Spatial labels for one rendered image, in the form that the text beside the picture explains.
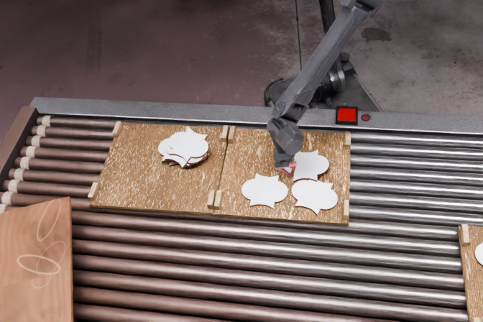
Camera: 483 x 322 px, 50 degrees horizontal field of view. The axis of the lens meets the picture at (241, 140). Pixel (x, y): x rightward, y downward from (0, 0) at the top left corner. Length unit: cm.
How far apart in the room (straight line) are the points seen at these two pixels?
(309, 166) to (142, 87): 196
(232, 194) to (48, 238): 56
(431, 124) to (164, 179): 92
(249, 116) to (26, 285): 91
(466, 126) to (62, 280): 135
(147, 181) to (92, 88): 189
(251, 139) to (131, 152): 42
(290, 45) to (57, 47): 166
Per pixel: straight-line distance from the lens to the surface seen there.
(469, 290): 156
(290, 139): 149
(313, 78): 149
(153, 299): 156
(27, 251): 162
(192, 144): 174
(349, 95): 289
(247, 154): 175
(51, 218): 165
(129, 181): 177
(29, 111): 212
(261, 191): 164
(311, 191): 164
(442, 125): 190
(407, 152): 180
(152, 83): 346
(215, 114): 191
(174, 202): 168
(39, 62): 394
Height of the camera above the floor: 230
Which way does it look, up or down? 50 degrees down
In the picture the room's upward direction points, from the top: 9 degrees counter-clockwise
